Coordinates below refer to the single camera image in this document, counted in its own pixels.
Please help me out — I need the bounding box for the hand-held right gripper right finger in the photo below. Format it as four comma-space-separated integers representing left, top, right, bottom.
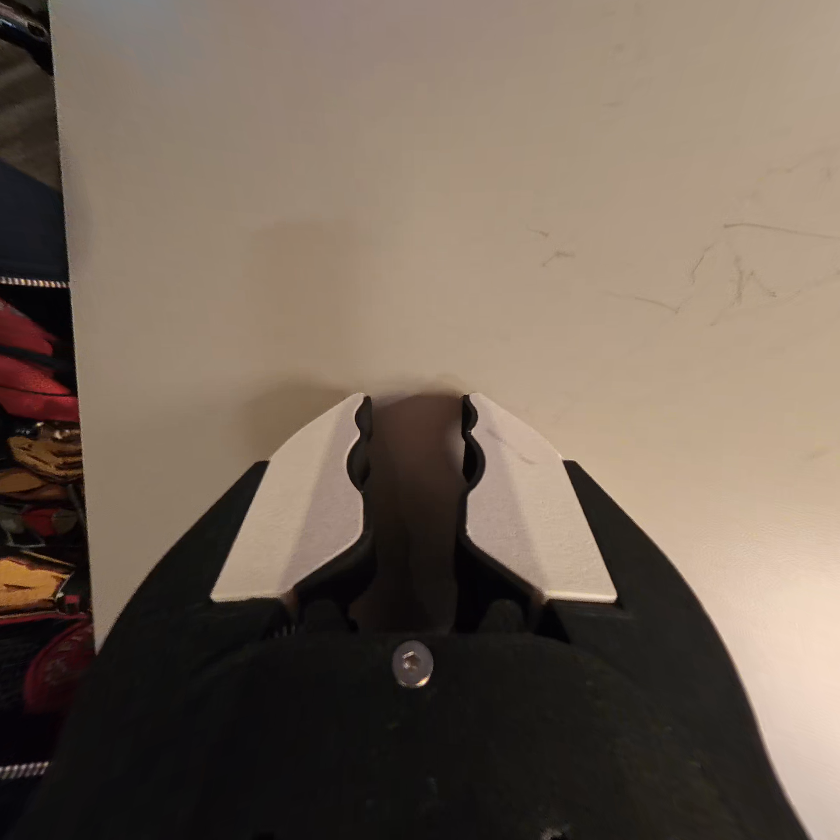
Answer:
458, 392, 619, 626

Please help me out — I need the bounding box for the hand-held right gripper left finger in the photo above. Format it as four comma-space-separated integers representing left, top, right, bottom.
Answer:
210, 392, 376, 620

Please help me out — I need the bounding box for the dark zip jacket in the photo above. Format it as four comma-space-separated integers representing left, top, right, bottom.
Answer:
0, 158, 72, 287

